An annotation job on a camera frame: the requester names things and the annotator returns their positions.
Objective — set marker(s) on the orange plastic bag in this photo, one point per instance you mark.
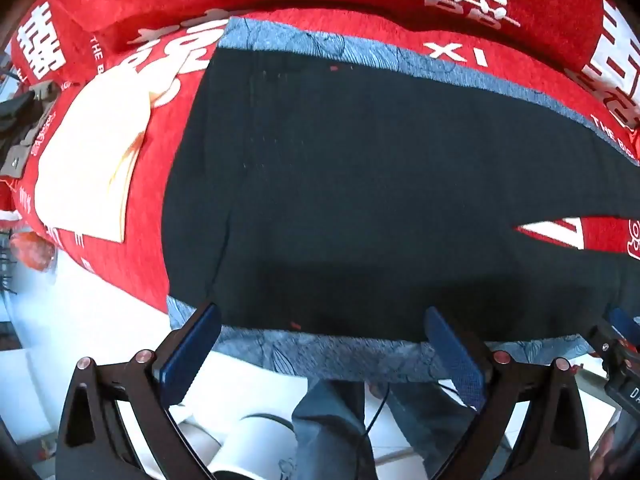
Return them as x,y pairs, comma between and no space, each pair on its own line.
32,252

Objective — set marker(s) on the person's grey jeans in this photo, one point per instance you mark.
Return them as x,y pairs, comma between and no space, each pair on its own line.
330,430

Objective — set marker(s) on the black pants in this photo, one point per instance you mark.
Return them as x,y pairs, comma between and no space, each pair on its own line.
350,185

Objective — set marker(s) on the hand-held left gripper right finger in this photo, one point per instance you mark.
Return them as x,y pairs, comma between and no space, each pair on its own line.
452,360

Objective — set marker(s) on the red printed bed sheet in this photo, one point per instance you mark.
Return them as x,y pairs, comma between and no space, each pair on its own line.
145,240

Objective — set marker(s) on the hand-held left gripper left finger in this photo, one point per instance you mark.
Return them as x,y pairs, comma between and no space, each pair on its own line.
192,355

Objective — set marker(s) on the white round object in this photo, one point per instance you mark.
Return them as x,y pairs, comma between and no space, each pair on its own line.
250,440

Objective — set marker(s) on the blue-grey patterned cloth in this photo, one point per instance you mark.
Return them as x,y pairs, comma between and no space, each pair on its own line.
325,355

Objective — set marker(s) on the cream folded cloth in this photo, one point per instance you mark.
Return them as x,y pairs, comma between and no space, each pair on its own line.
90,160

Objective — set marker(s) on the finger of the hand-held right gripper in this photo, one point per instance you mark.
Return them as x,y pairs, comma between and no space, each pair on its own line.
625,319

